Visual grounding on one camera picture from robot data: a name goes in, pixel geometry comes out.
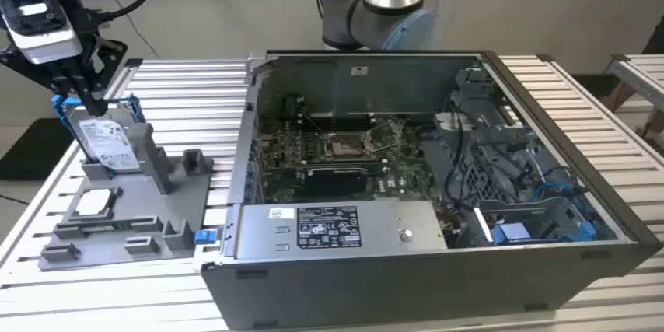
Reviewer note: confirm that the black PC case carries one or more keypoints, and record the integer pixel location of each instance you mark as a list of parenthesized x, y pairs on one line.
[(363, 293)]

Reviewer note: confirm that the grey parts rack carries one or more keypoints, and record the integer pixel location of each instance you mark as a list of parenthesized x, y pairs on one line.
[(155, 207)]

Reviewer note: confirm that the white sticker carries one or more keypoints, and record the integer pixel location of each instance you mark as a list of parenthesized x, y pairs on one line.
[(359, 70)]

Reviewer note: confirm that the blue carrier in bay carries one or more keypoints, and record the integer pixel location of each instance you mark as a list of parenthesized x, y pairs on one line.
[(511, 231)]

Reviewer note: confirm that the black graphics card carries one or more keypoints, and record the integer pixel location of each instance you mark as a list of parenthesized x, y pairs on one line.
[(335, 186)]

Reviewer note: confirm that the silver CPU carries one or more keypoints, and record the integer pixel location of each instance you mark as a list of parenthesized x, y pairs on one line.
[(94, 201)]

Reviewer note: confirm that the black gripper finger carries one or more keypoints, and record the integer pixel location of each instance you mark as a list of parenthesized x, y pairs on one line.
[(96, 102), (62, 85)]

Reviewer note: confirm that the CPU socket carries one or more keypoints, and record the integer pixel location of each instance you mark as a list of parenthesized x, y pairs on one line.
[(347, 145)]

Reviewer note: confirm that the grey disk bay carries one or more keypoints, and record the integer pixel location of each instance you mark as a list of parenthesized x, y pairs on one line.
[(539, 207)]

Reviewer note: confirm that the metal slat side table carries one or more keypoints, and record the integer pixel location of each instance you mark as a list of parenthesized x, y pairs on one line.
[(643, 75)]

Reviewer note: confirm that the hard disk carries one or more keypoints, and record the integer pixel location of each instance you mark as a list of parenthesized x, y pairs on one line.
[(111, 141)]

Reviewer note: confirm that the metal locking lever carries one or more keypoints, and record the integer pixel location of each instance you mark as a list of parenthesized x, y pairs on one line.
[(318, 124)]

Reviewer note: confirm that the green motherboard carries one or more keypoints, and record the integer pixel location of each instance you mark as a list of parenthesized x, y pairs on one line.
[(410, 188)]

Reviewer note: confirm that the blue case latch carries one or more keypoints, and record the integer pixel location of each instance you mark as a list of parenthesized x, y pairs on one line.
[(204, 236)]

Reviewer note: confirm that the silver power supply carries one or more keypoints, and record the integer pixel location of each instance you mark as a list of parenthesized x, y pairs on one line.
[(259, 235)]

